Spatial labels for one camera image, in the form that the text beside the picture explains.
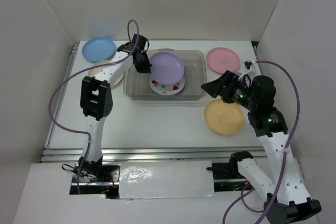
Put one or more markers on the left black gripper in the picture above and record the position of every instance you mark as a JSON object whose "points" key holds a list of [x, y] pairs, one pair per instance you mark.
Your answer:
{"points": [[146, 68]]}

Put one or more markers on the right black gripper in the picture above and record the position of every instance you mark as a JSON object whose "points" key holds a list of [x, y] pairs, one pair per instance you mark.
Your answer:
{"points": [[214, 87]]}

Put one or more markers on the white watermelon pattern plate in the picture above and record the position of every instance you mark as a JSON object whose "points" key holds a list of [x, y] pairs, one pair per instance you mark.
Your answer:
{"points": [[163, 89]]}

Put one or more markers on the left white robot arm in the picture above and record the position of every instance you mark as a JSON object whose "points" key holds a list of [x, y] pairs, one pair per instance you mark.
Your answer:
{"points": [[97, 103]]}

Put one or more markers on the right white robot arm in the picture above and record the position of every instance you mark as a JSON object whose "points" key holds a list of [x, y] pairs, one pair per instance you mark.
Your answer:
{"points": [[286, 199]]}

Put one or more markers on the clear plastic bin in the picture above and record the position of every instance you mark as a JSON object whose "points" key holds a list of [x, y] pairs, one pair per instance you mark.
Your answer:
{"points": [[136, 85]]}

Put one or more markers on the orange plastic plate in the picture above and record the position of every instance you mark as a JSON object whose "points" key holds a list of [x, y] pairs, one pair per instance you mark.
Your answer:
{"points": [[223, 118]]}

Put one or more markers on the pink plastic plate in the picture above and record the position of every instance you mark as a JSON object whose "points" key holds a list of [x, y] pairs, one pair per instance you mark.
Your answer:
{"points": [[221, 59]]}

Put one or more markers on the blue plastic plate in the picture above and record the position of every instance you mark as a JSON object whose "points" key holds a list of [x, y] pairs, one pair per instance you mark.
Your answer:
{"points": [[98, 49]]}

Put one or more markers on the cream plastic plate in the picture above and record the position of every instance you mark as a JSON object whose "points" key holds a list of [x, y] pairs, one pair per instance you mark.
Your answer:
{"points": [[99, 70]]}

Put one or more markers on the white front cover panel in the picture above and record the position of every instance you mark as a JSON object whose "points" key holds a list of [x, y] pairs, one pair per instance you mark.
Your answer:
{"points": [[164, 180]]}

